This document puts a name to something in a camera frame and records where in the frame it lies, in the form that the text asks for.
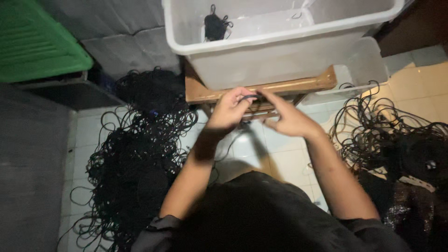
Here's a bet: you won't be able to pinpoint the green plastic lid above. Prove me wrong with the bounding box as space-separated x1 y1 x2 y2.
0 0 94 84

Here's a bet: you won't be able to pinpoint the tangled heap of black cords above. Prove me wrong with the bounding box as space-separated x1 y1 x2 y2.
328 80 448 182

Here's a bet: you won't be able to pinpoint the black cord bundle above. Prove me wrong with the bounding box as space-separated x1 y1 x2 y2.
204 4 234 42

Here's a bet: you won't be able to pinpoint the black plastic bag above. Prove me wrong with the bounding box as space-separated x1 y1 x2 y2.
355 131 448 252

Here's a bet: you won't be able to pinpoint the large translucent white plastic tub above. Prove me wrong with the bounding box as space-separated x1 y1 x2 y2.
162 0 406 91

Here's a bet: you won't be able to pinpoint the grey cushion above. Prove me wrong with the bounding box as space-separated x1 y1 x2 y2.
80 26 181 80
36 0 166 41

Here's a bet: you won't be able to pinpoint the person's black shirt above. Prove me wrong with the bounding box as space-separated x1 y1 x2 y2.
130 170 413 252

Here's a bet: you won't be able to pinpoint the black cord loop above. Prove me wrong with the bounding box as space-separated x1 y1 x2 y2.
238 94 264 104

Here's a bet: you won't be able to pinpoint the person's left hand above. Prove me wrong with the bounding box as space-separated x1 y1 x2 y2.
206 87 258 133

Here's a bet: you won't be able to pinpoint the dark brown furniture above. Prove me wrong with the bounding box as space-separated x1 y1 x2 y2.
374 0 448 59

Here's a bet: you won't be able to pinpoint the white paper tag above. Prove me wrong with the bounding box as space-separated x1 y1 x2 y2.
398 175 437 193
367 167 389 180

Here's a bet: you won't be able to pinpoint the small translucent plastic container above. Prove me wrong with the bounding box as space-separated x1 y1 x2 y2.
300 36 390 106

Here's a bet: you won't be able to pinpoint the person's right hand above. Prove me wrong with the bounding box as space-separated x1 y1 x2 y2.
257 89 325 139

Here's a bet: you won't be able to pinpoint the brown wooden stool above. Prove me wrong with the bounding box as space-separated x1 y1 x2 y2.
184 62 337 122

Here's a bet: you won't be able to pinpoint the large pile of black cords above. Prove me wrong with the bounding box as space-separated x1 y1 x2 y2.
57 67 199 252

